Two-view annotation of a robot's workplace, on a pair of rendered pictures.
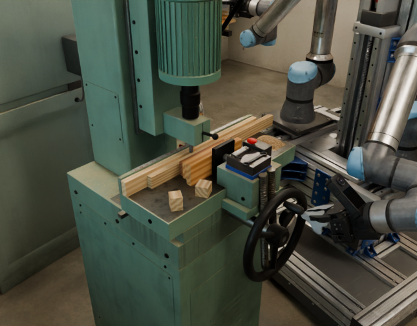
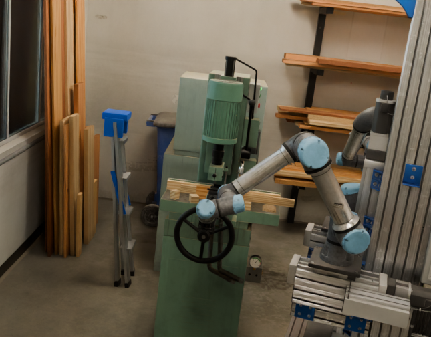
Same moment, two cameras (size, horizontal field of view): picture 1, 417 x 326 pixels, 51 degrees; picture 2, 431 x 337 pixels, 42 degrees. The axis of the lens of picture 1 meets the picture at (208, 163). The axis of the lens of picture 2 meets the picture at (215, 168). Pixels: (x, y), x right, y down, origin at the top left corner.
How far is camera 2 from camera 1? 221 cm
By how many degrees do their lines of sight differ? 49
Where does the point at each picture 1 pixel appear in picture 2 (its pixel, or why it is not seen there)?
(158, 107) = (208, 155)
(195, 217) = (179, 207)
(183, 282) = (164, 245)
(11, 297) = (154, 274)
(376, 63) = (362, 185)
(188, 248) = (172, 225)
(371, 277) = not seen: outside the picture
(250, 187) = not seen: hidden behind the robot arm
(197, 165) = (201, 188)
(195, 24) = (212, 110)
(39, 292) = not seen: hidden behind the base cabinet
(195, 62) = (210, 130)
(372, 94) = (358, 210)
